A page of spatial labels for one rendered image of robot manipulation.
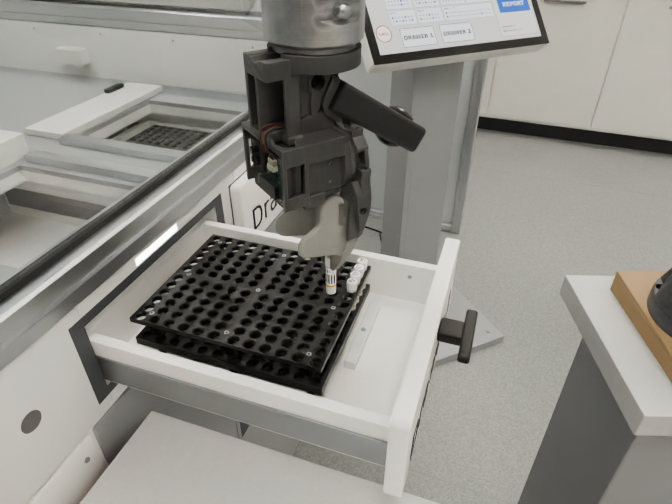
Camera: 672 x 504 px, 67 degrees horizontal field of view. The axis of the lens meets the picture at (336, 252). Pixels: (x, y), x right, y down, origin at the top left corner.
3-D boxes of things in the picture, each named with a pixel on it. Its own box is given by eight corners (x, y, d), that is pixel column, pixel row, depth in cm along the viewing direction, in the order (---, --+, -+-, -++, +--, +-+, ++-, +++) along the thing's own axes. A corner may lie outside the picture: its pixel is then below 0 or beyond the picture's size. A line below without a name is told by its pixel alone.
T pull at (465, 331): (476, 318, 55) (478, 308, 54) (468, 367, 49) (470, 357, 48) (443, 310, 56) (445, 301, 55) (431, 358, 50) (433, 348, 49)
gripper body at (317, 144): (246, 184, 45) (231, 42, 38) (327, 161, 49) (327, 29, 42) (287, 222, 40) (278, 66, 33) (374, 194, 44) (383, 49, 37)
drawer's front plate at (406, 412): (449, 304, 69) (460, 237, 62) (400, 501, 46) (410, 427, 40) (436, 302, 69) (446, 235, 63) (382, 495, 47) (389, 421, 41)
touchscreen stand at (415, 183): (502, 342, 176) (585, 29, 118) (390, 384, 161) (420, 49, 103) (424, 264, 214) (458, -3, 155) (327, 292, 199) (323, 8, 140)
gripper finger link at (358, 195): (326, 227, 48) (322, 139, 43) (341, 221, 49) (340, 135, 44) (354, 249, 44) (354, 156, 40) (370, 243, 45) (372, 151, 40)
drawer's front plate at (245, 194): (314, 173, 102) (312, 120, 95) (247, 250, 79) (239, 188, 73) (306, 171, 102) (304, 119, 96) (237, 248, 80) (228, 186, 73)
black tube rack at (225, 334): (369, 305, 66) (371, 265, 62) (322, 411, 52) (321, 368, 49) (219, 271, 72) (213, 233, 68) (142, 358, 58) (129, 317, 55)
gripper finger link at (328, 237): (291, 283, 48) (284, 197, 43) (343, 263, 51) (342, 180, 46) (308, 300, 46) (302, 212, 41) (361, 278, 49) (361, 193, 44)
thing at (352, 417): (435, 301, 67) (440, 264, 64) (387, 470, 47) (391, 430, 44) (177, 245, 78) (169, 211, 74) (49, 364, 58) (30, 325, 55)
